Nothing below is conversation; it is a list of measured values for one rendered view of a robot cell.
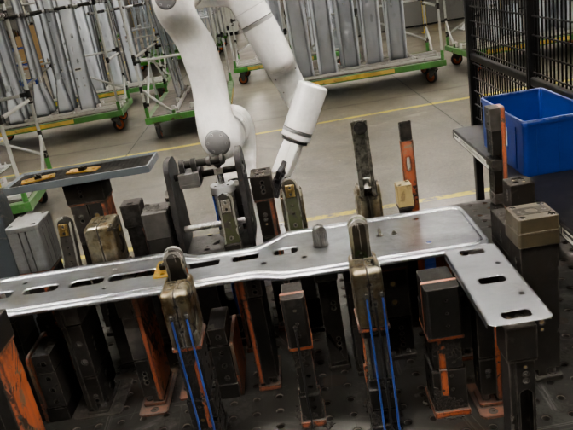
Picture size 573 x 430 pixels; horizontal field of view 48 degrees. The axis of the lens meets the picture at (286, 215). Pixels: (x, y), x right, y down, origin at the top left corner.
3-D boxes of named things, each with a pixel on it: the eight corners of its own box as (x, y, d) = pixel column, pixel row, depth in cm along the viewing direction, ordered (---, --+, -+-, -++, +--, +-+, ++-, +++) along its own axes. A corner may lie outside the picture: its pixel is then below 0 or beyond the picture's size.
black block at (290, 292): (297, 438, 127) (271, 307, 117) (295, 403, 137) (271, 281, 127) (337, 432, 127) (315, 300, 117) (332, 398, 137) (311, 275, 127)
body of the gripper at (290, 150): (286, 130, 185) (274, 167, 188) (279, 133, 176) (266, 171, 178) (311, 139, 184) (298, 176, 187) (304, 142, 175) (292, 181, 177)
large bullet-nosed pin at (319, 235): (315, 256, 137) (310, 227, 134) (314, 250, 140) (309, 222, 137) (330, 253, 136) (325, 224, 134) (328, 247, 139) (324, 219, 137)
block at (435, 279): (430, 423, 124) (416, 295, 115) (418, 389, 135) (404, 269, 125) (479, 416, 124) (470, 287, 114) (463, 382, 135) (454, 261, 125)
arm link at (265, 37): (241, 29, 182) (293, 122, 190) (242, 30, 166) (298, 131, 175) (269, 12, 181) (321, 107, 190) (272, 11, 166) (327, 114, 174)
